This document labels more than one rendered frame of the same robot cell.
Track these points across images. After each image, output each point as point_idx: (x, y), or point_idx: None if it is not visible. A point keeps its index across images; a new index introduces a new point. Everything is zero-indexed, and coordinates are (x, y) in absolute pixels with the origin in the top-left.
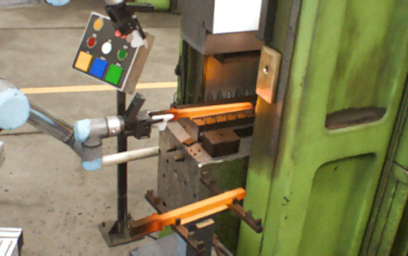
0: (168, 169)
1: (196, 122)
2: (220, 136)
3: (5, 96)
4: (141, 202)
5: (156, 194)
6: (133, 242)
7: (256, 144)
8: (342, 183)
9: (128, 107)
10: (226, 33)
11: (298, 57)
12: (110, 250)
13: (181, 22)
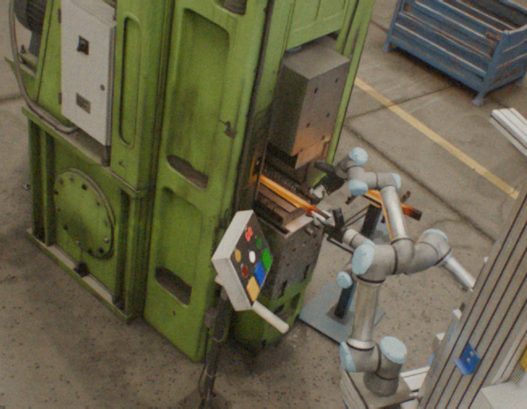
0: (294, 253)
1: (306, 201)
2: (310, 191)
3: (441, 231)
4: (149, 403)
5: (126, 393)
6: (215, 389)
7: (311, 173)
8: None
9: (339, 222)
10: None
11: (342, 101)
12: (236, 402)
13: (227, 186)
